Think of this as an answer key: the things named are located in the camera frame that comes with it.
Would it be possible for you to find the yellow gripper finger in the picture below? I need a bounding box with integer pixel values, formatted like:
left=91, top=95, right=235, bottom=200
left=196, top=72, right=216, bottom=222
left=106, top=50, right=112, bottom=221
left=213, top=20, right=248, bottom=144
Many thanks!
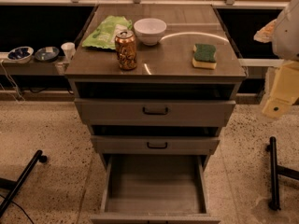
left=253, top=20, right=277, bottom=43
left=262, top=61, right=299, bottom=119

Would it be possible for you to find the orange soda can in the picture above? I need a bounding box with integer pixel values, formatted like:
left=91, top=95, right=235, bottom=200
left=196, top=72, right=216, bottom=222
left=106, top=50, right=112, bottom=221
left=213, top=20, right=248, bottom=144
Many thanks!
left=115, top=30, right=136, bottom=70

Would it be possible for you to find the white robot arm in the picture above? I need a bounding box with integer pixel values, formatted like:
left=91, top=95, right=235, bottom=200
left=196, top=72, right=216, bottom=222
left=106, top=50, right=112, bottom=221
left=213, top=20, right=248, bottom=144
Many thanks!
left=253, top=0, right=299, bottom=119

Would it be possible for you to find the grey drawer cabinet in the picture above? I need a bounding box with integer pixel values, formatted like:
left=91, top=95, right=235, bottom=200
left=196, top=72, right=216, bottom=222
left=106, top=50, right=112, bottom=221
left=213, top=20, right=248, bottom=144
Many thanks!
left=64, top=4, right=248, bottom=224

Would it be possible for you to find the bottom grey drawer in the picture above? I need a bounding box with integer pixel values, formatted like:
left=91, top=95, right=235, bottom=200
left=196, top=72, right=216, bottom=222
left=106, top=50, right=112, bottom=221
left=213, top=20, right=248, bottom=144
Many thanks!
left=90, top=155, right=220, bottom=224

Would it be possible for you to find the grey drawer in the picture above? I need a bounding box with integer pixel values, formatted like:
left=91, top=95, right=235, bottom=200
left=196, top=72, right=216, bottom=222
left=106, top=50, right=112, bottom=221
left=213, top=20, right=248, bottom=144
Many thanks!
left=90, top=155, right=220, bottom=224
left=75, top=98, right=235, bottom=127
left=91, top=135, right=220, bottom=155

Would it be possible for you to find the middle grey drawer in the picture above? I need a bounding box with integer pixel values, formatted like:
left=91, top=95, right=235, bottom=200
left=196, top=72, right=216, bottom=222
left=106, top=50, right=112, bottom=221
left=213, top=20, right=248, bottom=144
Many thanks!
left=91, top=135, right=220, bottom=155

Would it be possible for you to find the top grey drawer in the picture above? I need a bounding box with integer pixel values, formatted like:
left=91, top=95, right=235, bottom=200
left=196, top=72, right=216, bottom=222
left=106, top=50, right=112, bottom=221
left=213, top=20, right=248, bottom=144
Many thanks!
left=75, top=98, right=235, bottom=127

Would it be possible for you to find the green yellow sponge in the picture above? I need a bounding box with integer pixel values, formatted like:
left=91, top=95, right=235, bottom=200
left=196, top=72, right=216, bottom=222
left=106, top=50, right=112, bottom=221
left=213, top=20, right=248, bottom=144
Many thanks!
left=192, top=44, right=217, bottom=70

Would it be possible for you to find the black right stand leg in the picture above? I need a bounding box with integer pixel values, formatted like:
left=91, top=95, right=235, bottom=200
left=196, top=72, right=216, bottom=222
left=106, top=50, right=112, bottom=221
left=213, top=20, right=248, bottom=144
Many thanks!
left=266, top=136, right=299, bottom=211

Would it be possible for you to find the black stand leg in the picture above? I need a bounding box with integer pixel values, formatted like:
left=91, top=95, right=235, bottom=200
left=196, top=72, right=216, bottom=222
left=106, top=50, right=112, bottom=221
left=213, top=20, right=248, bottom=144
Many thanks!
left=0, top=150, right=48, bottom=217
left=266, top=136, right=299, bottom=211

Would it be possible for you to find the green chip bag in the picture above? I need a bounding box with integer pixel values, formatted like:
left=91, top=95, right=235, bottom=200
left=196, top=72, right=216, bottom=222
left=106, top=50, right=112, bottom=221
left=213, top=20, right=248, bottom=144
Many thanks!
left=82, top=15, right=133, bottom=49

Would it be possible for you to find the white paper cup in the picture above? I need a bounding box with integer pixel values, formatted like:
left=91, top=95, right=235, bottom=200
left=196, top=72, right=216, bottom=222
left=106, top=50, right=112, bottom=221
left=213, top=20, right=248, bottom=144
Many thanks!
left=61, top=42, right=76, bottom=61

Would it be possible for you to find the dark blue bowl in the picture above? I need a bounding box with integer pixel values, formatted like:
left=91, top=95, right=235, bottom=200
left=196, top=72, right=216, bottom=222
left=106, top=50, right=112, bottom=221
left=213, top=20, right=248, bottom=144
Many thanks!
left=35, top=47, right=60, bottom=63

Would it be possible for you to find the grey side shelf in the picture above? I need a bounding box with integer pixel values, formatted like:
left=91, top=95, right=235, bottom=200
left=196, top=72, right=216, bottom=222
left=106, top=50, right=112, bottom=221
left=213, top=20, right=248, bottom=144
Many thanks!
left=0, top=52, right=68, bottom=76

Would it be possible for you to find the blue white bowl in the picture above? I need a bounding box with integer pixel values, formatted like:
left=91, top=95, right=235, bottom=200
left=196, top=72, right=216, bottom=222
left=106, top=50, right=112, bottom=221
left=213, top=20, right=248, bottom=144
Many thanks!
left=7, top=47, right=34, bottom=63

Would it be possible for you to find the black left stand leg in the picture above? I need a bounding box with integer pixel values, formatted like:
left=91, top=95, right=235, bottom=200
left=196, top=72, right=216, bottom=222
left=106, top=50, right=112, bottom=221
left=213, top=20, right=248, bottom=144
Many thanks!
left=0, top=150, right=48, bottom=217

